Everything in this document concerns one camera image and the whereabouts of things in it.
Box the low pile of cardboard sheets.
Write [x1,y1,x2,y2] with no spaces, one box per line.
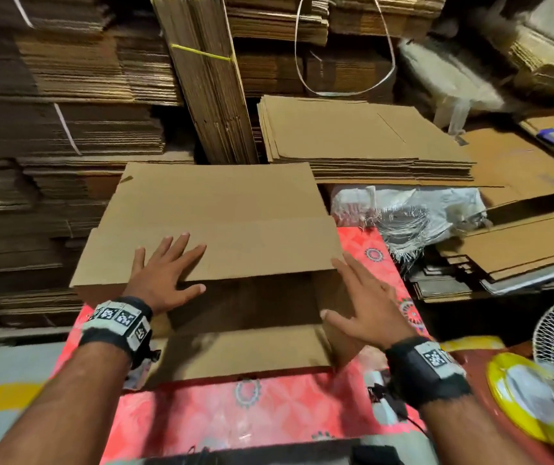
[407,210,554,304]

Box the red patterned table cloth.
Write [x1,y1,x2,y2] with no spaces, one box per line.
[49,225,443,465]

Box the black left wrist strap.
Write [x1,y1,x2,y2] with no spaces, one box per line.
[78,295,162,369]

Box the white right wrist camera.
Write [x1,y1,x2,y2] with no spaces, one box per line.
[366,373,409,422]

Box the person's right hand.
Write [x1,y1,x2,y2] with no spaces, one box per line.
[318,251,422,351]

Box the white woven sack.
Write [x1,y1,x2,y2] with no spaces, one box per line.
[330,183,491,262]

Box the black wrist strap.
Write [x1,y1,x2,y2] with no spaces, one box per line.
[384,334,472,411]
[78,295,162,369]

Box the black right wrist strap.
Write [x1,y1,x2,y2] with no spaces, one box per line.
[384,334,472,411]

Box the white plastic sack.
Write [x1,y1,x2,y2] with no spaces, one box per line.
[398,38,506,136]

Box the yellow round disc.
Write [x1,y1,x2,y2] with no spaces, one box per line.
[486,351,554,444]

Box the person's left hand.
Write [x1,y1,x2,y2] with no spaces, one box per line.
[122,233,209,318]

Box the wall of cardboard stacks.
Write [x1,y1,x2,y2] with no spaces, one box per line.
[0,0,554,335]

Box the person's left forearm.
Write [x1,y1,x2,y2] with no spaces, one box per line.
[0,342,128,465]

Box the yellow-tied cardboard bundle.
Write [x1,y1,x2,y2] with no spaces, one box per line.
[148,0,261,165]

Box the large cardboard box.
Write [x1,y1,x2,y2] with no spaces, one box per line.
[68,161,367,388]
[258,94,477,175]

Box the white plastic strap loop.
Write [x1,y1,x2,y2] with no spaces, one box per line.
[293,0,398,99]

